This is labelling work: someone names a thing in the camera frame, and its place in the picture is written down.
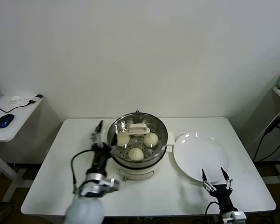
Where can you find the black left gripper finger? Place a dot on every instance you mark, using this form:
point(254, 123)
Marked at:
point(114, 144)
point(97, 135)

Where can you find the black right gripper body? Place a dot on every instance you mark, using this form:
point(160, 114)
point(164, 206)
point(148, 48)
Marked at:
point(221, 193)

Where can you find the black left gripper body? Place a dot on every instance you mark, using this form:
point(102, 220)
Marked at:
point(101, 156)

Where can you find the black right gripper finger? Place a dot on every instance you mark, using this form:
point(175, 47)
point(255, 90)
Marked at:
point(206, 183)
point(228, 182)

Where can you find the stainless steel steamer basket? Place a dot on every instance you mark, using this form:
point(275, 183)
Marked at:
point(163, 142)

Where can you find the white round plate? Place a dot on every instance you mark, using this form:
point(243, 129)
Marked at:
point(200, 156)

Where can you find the white side table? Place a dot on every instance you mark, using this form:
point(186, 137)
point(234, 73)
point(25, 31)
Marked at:
point(14, 130)

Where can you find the white crumpled tissue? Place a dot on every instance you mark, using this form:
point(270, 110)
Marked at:
point(16, 99)

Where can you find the blue computer mouse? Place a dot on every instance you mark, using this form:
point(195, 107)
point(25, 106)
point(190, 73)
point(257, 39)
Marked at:
point(5, 121)

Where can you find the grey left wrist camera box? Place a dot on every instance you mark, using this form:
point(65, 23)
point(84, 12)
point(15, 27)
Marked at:
point(110, 184)

